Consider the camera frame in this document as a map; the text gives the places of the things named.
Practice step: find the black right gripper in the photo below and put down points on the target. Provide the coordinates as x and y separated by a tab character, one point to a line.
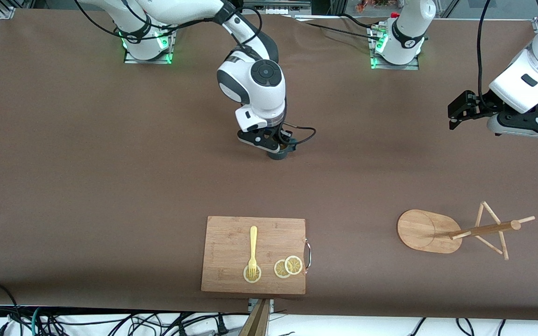
284	136

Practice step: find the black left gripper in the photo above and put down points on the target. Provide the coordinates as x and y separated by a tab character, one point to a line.
487	107

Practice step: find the teal mug with yellow inside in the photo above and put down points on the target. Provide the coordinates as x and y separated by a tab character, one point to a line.
278	156

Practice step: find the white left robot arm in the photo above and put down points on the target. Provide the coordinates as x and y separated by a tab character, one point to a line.
526	79

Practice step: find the wooden mug rack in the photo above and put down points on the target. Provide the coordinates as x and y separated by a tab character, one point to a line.
425	231

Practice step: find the yellow plastic fork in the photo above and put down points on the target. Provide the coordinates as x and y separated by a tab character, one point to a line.
253	242

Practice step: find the lemon slice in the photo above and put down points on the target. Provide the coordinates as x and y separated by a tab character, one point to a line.
246	278
293	265
279	269

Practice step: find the bamboo cutting board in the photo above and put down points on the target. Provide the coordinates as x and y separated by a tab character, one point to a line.
231	252

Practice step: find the orange plastic items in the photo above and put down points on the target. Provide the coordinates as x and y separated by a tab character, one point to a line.
371	4

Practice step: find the white power strip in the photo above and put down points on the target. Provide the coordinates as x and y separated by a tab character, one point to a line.
276	7

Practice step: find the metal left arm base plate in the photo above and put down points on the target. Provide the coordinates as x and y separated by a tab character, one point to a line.
414	65

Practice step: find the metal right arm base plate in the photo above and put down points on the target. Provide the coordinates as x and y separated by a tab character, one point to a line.
168	51

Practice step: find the metal clamp bracket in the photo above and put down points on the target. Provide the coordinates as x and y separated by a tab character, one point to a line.
251	304

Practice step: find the wooden post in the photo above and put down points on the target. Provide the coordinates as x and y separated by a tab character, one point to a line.
257	323

